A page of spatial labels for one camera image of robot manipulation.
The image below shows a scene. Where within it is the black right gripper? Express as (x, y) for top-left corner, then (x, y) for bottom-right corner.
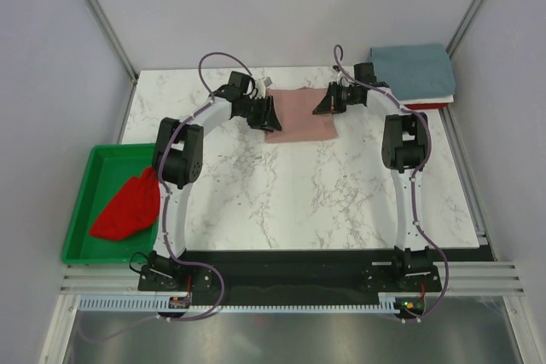
(315, 82), (360, 116)

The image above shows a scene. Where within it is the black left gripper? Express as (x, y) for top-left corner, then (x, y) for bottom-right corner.
(240, 95), (282, 133)

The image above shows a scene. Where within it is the pink printed t-shirt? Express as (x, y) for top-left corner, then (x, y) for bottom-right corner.
(264, 87), (338, 144)

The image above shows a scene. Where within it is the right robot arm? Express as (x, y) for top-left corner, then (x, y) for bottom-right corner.
(312, 63), (433, 291)

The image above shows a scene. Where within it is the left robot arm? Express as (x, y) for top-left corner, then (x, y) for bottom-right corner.
(148, 71), (282, 290)

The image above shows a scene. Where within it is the folded blue t-shirt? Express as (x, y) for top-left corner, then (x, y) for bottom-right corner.
(368, 43), (456, 102)

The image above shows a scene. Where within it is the folded red t-shirt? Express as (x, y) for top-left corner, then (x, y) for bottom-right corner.
(404, 102), (450, 111)

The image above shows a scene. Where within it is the red crumpled t-shirt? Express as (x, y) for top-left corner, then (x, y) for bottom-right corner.
(90, 167), (160, 241)

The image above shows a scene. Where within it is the green plastic tray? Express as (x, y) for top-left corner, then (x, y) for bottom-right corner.
(61, 143), (157, 265)

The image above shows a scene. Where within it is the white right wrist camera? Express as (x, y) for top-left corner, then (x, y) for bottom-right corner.
(332, 66), (351, 87)

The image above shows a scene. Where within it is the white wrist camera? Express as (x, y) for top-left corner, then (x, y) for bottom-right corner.
(255, 77), (272, 99)
(332, 66), (351, 87)

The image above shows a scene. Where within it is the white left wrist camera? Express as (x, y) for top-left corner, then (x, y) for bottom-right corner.
(255, 77), (272, 99)

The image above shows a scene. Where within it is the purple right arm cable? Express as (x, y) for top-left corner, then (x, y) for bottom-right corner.
(333, 43), (450, 325)

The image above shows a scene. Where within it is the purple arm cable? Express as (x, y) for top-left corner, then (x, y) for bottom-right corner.
(333, 43), (450, 325)
(157, 52), (257, 322)

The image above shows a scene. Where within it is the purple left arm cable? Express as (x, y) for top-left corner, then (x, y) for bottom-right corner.
(157, 52), (257, 322)

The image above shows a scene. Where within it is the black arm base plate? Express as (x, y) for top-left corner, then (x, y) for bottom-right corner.
(138, 250), (442, 293)

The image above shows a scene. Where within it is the right aluminium frame post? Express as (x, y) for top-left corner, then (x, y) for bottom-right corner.
(446, 0), (487, 59)

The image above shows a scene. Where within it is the aluminium frame post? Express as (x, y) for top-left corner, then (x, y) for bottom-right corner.
(446, 0), (487, 59)
(59, 0), (140, 84)

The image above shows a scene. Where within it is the white slotted cable duct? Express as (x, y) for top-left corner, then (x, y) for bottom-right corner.
(78, 293), (426, 314)

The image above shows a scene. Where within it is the left aluminium frame post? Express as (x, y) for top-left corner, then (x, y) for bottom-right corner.
(59, 0), (140, 84)

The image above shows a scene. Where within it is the aluminium front rail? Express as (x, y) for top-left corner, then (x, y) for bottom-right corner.
(61, 262), (524, 296)

